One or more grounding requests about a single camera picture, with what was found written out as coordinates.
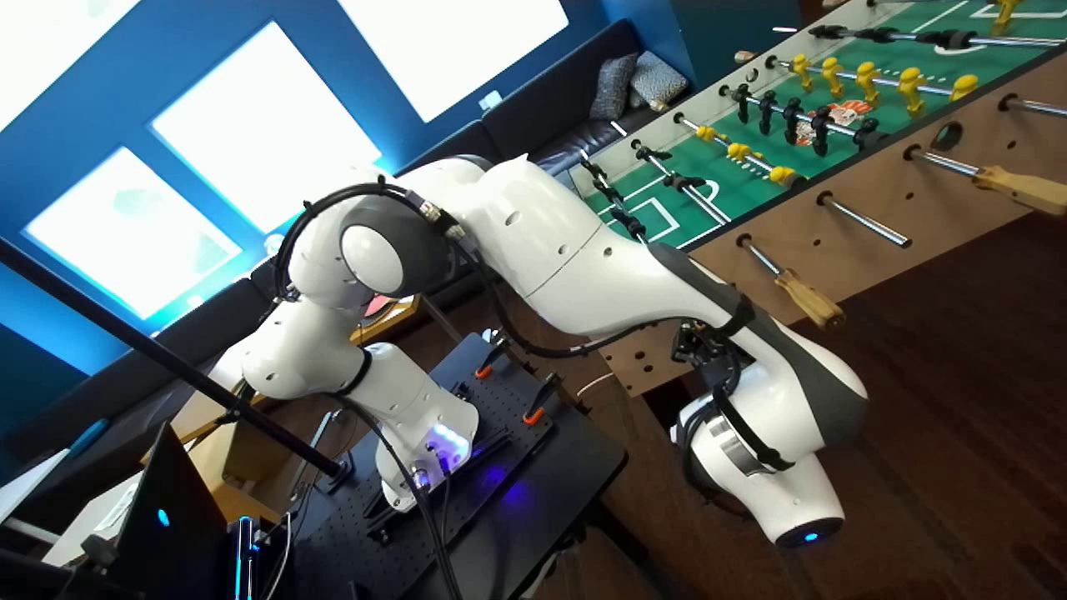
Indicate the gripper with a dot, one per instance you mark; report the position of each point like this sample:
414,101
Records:
698,346

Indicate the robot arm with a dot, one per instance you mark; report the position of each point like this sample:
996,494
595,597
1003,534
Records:
542,242

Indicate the foosball rod three black players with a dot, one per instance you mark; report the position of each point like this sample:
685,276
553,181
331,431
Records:
809,298

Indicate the foosball rod two black players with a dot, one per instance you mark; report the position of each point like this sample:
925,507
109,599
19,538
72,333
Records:
867,222

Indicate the foosball table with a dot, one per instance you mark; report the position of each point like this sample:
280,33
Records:
875,192

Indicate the foosball rod five black players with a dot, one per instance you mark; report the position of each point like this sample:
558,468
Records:
821,129

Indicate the foosball rod five yellow players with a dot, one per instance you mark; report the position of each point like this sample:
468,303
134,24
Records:
867,79

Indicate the foosball rod three yellow players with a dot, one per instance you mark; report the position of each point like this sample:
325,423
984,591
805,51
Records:
1017,187

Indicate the foosball rod yellow player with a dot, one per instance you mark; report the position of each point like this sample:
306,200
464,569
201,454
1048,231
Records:
1004,12

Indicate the black clamp orange tip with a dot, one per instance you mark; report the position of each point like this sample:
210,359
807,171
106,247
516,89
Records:
488,364
538,406

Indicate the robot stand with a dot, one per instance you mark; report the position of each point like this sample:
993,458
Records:
517,500

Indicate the patterned grey cushion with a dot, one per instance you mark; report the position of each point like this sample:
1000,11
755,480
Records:
613,85
658,79

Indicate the black leather sofa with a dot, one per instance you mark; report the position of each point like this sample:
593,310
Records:
550,100

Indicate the window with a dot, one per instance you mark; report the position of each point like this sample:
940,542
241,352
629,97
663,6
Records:
133,233
267,125
50,50
458,46

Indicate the black device with blue light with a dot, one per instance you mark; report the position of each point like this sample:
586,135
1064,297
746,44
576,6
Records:
244,554

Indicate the black laptop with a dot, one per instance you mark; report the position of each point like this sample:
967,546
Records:
171,517

